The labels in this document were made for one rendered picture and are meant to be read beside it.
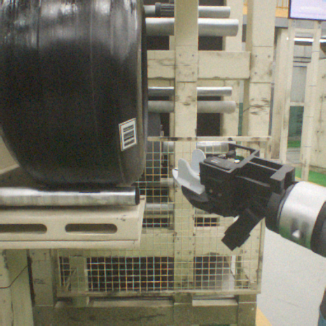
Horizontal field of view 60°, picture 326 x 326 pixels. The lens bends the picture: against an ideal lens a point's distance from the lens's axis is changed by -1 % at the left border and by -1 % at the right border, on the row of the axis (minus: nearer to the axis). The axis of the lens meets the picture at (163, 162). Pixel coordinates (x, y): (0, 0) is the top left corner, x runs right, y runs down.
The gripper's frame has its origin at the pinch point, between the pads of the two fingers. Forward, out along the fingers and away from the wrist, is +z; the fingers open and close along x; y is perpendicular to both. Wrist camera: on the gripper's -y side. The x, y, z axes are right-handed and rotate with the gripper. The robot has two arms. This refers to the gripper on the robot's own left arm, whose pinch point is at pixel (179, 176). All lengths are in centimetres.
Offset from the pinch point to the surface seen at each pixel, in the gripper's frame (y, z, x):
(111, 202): -11.1, 19.1, 5.7
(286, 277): -145, 25, -99
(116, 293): -78, 52, 2
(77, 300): -94, 77, 15
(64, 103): 14.5, 17.3, 9.2
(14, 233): -13.8, 33.0, 25.5
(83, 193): -7.9, 23.6, 9.5
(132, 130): 6.3, 12.4, -0.3
